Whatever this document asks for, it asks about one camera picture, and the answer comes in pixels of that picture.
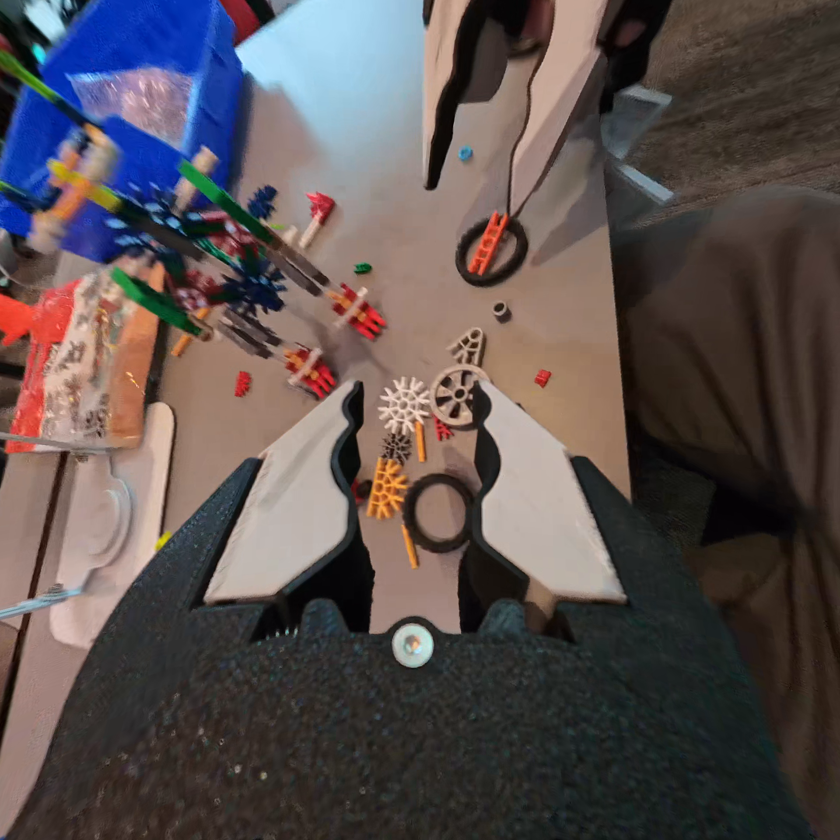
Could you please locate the blue snowflake connector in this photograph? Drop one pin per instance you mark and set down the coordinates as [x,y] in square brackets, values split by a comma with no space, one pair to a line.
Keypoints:
[263,202]

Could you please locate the black rubber tire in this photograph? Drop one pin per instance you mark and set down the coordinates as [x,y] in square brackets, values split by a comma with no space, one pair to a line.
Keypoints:
[410,519]
[462,256]

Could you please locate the dark grey snowflake connector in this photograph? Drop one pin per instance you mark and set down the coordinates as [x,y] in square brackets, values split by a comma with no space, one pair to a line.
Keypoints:
[397,446]

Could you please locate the grey fan connector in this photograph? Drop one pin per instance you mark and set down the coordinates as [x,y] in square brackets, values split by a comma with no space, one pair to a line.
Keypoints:
[466,349]

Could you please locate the orange ladder connector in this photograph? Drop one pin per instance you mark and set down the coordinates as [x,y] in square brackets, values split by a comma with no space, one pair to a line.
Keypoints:
[488,246]

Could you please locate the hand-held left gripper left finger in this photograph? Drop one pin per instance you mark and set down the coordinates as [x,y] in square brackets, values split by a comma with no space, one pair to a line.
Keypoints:
[289,525]

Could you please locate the orange snowflake connector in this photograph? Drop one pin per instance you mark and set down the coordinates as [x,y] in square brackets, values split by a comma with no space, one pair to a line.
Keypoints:
[387,488]

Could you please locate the blue plastic bin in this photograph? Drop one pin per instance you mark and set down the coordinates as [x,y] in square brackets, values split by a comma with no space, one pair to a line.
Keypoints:
[79,145]

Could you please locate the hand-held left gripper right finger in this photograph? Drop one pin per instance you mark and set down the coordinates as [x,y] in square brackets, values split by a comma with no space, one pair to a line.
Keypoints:
[551,525]

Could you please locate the printed toy packet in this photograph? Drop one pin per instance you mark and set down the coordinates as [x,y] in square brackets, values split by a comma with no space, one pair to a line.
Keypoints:
[79,368]

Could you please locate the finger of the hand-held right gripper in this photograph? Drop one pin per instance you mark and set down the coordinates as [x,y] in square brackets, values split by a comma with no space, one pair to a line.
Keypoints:
[571,79]
[453,66]

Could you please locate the multicolour toy model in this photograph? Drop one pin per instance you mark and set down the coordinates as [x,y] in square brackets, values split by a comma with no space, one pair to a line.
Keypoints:
[171,236]

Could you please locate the small red connector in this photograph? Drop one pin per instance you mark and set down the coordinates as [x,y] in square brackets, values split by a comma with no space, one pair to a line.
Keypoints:
[243,383]
[444,428]

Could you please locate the red connector white rod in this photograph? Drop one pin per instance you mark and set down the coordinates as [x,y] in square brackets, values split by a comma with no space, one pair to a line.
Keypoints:
[319,210]

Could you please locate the red yellow connector cluster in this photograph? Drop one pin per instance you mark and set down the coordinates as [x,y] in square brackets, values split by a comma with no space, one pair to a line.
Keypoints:
[311,370]
[357,313]

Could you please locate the grey wheel hub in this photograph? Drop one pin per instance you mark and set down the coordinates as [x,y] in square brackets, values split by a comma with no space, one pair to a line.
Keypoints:
[460,394]

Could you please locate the short orange rod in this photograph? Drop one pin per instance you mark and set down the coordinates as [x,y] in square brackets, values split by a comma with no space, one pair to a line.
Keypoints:
[410,546]

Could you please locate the person's leg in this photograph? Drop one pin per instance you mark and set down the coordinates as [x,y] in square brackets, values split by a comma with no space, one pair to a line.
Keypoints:
[735,394]

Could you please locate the clear plastic bag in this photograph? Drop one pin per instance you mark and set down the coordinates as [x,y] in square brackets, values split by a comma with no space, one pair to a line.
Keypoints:
[131,99]

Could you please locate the white snowflake connector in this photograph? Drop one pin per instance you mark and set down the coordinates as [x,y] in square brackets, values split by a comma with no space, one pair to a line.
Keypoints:
[404,406]

